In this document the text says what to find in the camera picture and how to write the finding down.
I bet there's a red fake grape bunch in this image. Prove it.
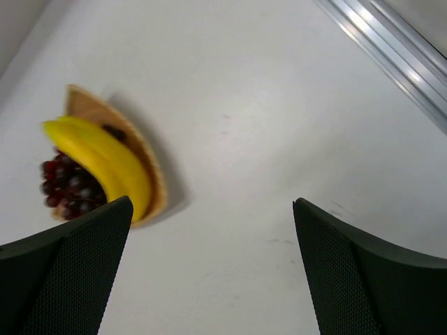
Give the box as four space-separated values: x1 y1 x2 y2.
41 142 108 221

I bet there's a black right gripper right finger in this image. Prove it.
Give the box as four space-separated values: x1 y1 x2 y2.
293 198 446 334

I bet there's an aluminium right table rail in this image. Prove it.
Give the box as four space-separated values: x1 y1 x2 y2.
317 1 446 133

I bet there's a yellow fake banana bunch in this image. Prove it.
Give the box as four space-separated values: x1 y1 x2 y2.
43 116 152 223

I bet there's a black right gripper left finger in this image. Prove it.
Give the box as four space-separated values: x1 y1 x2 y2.
1 196 133 334

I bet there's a woven triangular fruit basket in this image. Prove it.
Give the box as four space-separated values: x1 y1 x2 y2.
62 84 168 228

